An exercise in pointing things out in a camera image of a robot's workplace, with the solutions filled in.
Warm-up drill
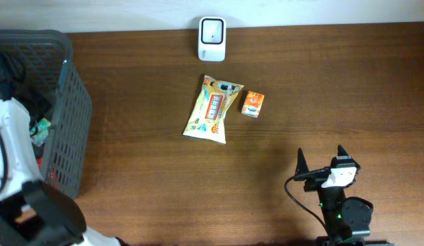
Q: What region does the orange tissue pack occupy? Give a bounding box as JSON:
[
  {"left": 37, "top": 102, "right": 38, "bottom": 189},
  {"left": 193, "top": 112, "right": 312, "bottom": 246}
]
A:
[{"left": 241, "top": 91, "right": 265, "bottom": 118}]

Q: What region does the yellow snack bag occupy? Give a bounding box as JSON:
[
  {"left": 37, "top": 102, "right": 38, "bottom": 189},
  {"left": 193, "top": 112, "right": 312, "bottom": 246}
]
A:
[{"left": 183, "top": 75, "right": 244, "bottom": 144}]

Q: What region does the green tissue pack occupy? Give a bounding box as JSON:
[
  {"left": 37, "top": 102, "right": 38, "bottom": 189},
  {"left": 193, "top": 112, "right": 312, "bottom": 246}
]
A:
[{"left": 30, "top": 118, "right": 51, "bottom": 147}]

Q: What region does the red snack bag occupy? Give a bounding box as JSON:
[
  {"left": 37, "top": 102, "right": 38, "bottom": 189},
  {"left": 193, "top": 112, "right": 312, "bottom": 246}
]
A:
[{"left": 36, "top": 157, "right": 59, "bottom": 189}]

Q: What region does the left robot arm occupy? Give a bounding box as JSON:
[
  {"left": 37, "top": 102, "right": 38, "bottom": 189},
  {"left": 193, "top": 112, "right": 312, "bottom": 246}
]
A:
[{"left": 0, "top": 53, "right": 125, "bottom": 246}]

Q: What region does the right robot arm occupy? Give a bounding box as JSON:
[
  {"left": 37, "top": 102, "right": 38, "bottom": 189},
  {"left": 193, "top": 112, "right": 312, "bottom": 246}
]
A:
[{"left": 290, "top": 146, "right": 390, "bottom": 245}]

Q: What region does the white barcode scanner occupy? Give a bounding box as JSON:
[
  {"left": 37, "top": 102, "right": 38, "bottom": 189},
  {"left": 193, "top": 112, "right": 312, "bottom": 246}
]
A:
[{"left": 198, "top": 16, "right": 227, "bottom": 62}]

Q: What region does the grey plastic mesh basket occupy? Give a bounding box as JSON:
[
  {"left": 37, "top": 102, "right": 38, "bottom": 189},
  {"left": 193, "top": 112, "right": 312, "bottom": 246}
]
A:
[{"left": 0, "top": 30, "right": 92, "bottom": 198}]

